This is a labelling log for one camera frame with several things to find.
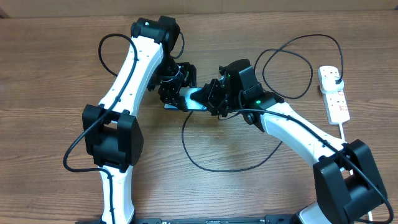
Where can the black Galaxy smartphone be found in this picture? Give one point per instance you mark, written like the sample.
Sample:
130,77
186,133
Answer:
192,105

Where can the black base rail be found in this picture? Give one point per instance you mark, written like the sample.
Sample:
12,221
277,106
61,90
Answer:
268,219

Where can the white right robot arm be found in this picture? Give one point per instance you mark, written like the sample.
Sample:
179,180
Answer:
348,184

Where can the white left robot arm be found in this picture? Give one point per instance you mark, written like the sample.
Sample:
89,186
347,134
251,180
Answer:
112,133

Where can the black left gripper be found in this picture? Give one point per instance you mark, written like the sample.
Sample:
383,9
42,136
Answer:
170,93

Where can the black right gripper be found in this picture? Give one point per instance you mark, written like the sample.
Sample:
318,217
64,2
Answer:
209,96

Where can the white power strip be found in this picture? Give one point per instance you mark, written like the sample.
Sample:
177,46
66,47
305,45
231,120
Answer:
335,103

